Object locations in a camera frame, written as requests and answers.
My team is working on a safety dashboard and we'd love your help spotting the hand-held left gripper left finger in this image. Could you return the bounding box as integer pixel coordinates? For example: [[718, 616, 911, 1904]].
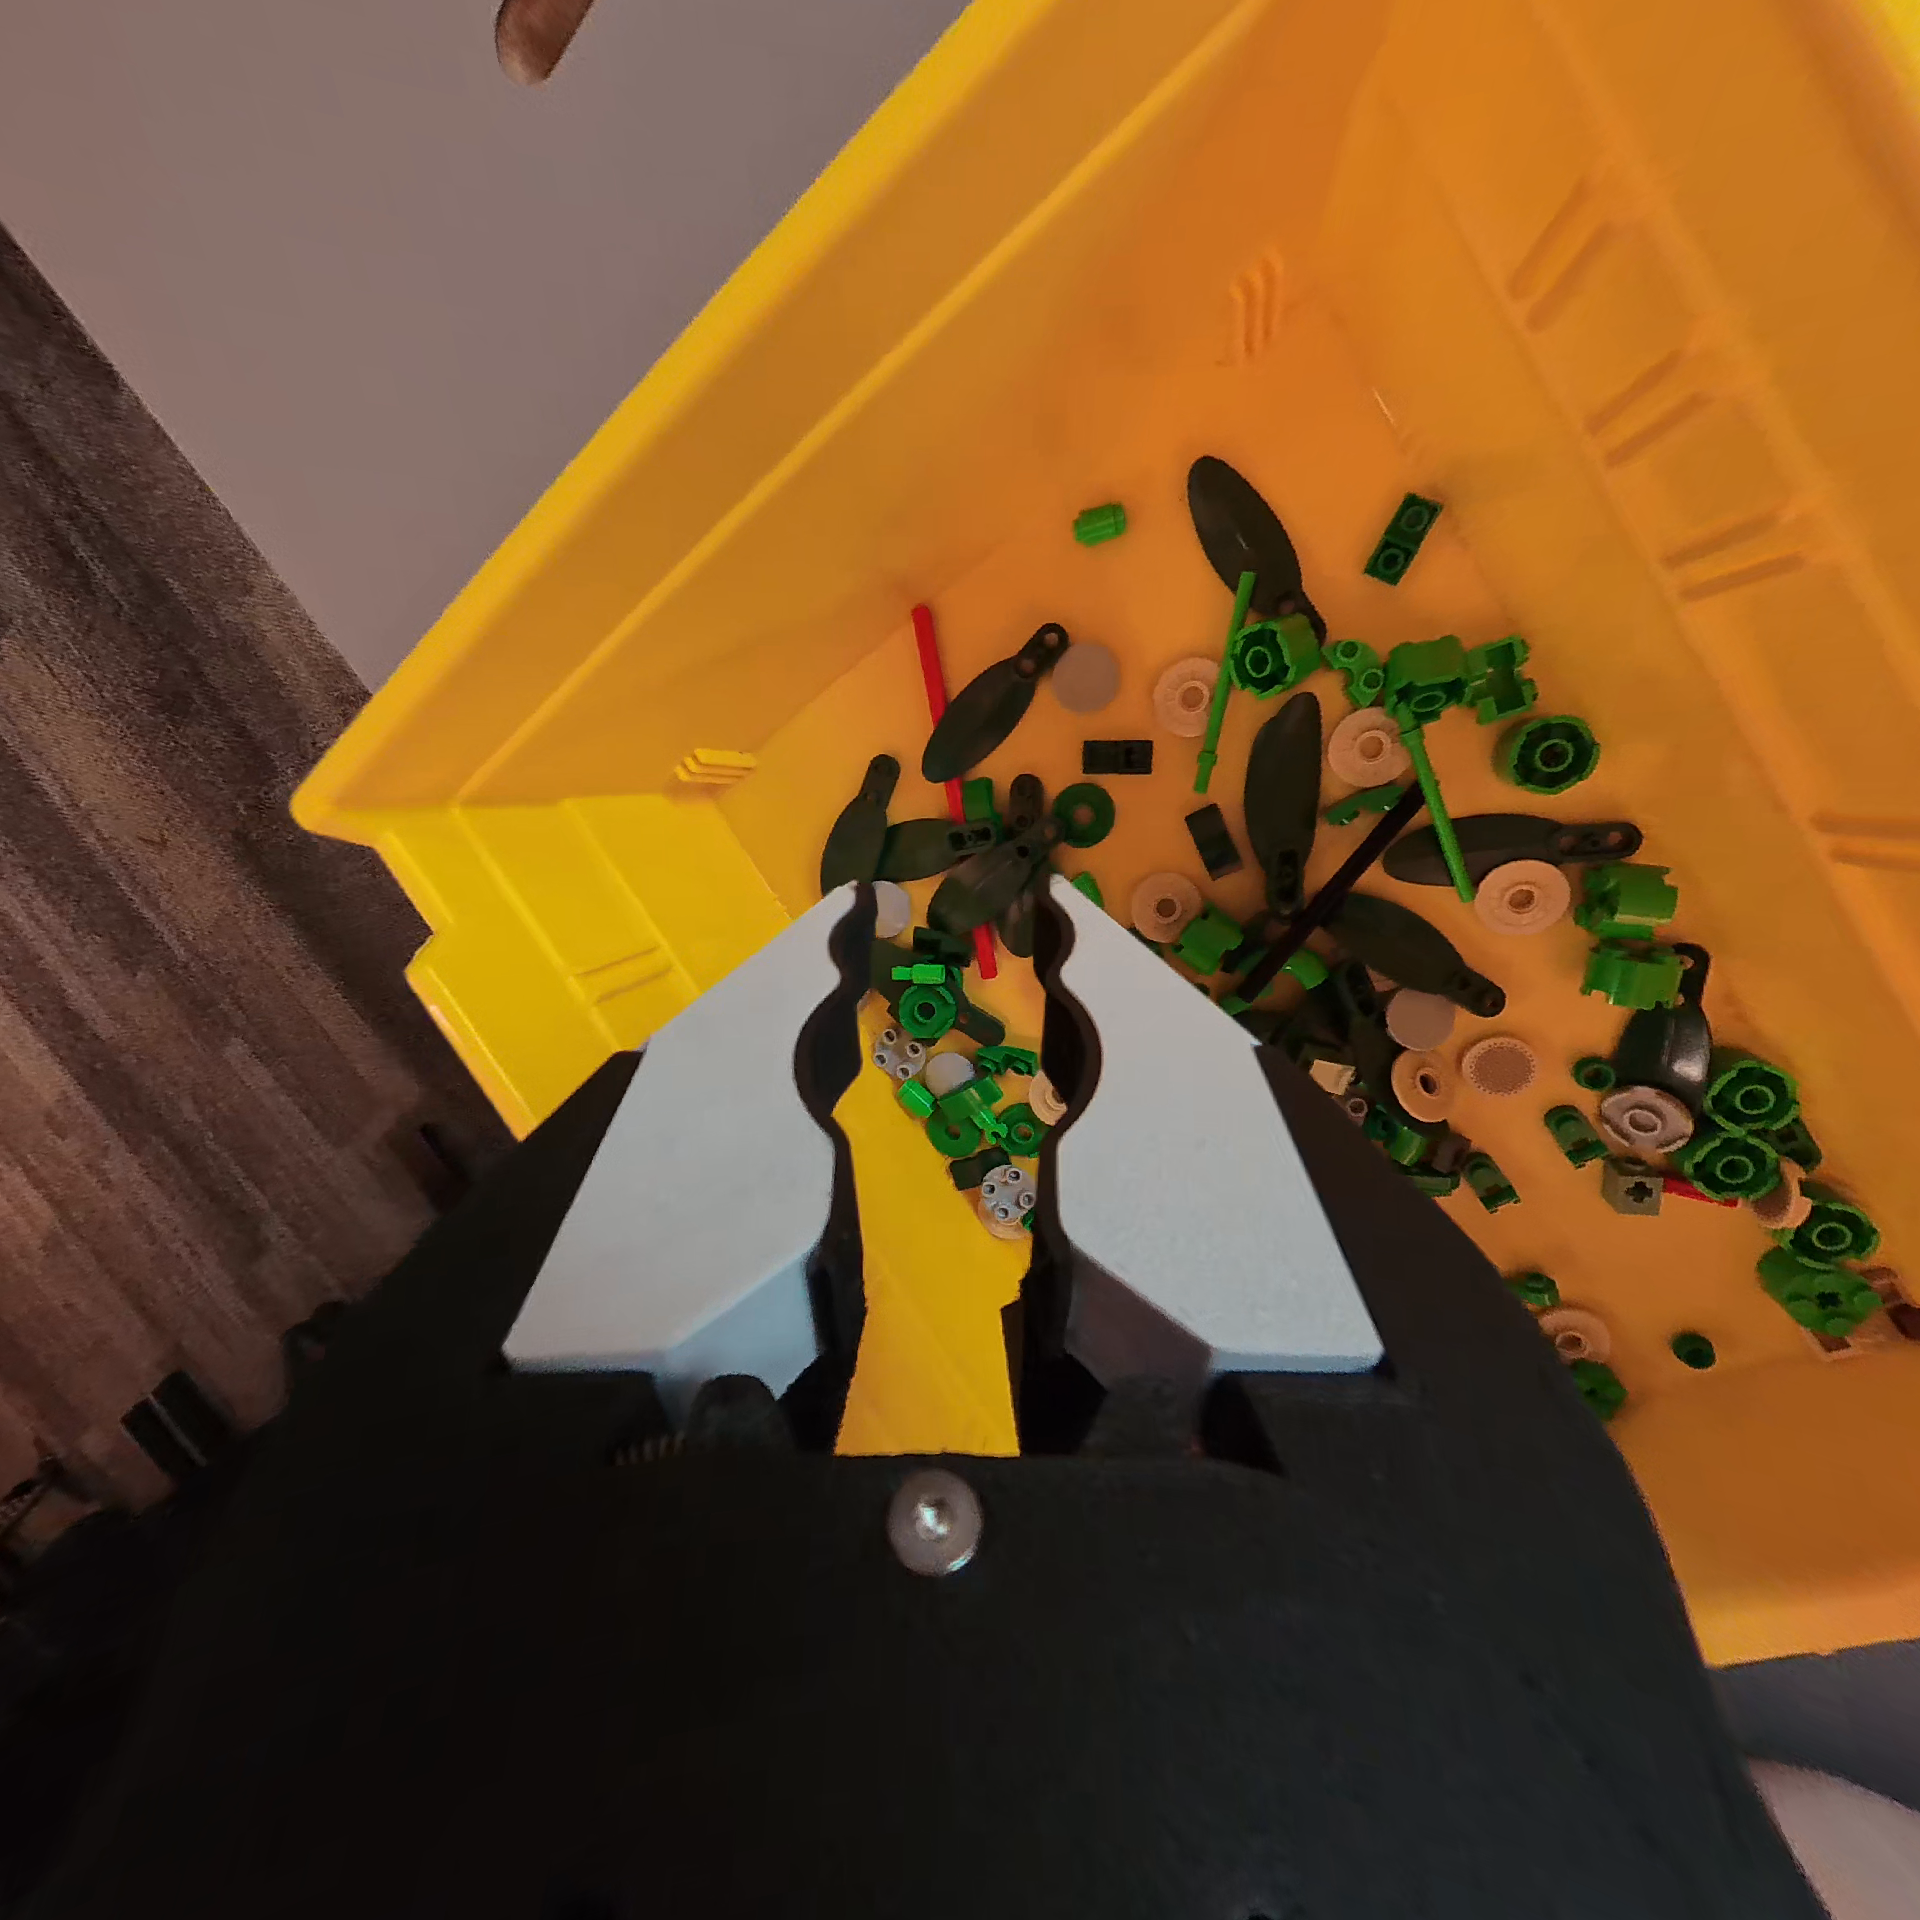
[[498, 879, 875, 1441]]

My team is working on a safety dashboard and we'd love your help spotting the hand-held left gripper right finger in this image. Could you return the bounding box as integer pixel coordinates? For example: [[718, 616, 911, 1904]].
[[1027, 873, 1385, 1418]]

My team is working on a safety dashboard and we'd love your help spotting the pile of small brick pieces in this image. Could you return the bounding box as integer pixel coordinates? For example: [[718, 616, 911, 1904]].
[[815, 449, 1920, 1425]]

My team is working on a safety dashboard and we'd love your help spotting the yellow storage bin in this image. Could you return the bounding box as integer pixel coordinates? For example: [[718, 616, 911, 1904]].
[[289, 0, 1920, 1666]]

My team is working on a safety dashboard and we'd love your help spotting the black axle rod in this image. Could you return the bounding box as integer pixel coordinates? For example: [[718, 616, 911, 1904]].
[[1241, 783, 1430, 1002]]

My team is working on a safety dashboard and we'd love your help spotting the red axle rod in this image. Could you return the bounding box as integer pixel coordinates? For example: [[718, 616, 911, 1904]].
[[909, 604, 1001, 981]]

